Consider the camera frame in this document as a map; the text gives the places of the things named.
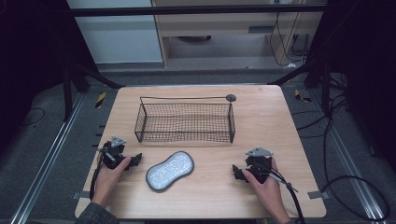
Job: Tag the yellow black striped tape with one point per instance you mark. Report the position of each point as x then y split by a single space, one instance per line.
301 97
100 99

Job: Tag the grey tape piece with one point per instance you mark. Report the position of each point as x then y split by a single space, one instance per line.
318 194
81 195

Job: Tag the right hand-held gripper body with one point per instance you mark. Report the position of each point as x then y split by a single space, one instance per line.
259 163

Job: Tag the person's right hand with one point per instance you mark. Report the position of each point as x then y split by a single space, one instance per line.
271 196

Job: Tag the black metal stand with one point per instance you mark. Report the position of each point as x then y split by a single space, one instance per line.
325 84
67 93

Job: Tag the aluminium floor rail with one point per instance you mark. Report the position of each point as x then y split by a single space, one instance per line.
46 161
351 174

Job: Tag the white cabinet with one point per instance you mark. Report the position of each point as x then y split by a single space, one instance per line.
118 37

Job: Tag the person's left hand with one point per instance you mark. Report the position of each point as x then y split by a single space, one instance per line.
107 183

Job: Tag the grey oval cleaning pad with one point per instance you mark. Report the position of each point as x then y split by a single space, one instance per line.
169 171

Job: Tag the dark curtain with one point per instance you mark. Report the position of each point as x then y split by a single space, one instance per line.
28 62
367 77

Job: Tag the black horizontal frame bar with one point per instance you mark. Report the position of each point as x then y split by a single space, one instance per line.
186 10

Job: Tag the white plug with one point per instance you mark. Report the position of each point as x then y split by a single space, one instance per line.
291 65

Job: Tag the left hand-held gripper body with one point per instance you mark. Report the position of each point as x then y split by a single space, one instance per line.
112 152

